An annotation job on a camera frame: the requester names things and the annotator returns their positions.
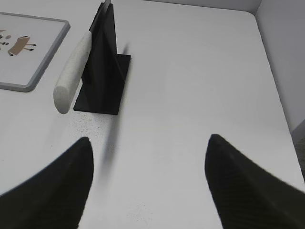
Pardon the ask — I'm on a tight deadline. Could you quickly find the black knife stand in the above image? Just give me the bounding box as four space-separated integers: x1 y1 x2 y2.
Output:
73 0 131 115

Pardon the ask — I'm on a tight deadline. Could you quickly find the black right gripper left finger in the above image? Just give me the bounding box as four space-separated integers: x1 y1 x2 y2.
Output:
0 137 93 229

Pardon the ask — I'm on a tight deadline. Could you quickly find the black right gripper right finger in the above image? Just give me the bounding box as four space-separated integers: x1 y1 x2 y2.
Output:
204 134 305 229

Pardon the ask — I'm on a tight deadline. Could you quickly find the grey-rimmed deer cutting board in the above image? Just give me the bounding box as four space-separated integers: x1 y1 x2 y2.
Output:
0 12 70 92

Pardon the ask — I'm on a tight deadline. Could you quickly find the white-handled kitchen knife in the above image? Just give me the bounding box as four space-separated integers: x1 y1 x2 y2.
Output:
53 0 114 115

